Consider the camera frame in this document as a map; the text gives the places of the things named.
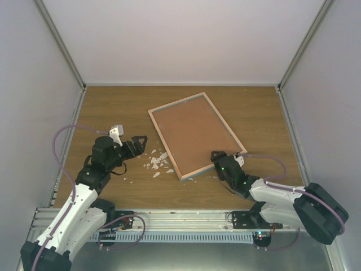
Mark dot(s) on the grey slotted cable duct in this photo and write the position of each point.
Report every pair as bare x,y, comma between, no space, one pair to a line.
179,237

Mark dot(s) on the aluminium corner post left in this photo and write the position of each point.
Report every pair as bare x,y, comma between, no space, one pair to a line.
40,5

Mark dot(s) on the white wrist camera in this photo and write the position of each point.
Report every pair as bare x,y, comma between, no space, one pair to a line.
239,159
116,132

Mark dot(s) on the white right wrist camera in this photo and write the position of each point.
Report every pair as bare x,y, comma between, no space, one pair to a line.
239,159

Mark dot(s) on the white debris pile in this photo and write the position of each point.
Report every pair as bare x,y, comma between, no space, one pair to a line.
156,163

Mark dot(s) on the aluminium front rail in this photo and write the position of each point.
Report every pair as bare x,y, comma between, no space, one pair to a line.
170,220

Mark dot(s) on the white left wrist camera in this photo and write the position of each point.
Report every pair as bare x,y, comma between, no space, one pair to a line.
116,132

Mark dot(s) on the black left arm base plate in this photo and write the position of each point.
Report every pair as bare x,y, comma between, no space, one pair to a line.
121,224

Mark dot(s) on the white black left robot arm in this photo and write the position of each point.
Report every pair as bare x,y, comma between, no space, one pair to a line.
84,212

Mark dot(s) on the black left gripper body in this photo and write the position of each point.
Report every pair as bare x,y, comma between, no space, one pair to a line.
113,162

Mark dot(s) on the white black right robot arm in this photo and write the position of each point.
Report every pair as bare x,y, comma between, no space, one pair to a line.
311,208

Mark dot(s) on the aluminium corner post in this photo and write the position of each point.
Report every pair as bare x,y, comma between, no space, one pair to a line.
40,5
312,30

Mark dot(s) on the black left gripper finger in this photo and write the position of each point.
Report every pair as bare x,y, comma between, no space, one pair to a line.
143,140
133,146

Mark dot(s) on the turquoise picture frame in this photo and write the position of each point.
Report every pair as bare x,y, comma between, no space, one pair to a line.
190,129

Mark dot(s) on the aluminium corner post right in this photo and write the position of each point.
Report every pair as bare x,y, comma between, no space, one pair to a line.
312,30

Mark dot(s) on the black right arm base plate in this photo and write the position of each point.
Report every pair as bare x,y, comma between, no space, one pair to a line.
250,220

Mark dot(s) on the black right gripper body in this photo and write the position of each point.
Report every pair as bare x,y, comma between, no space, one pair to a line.
221,175

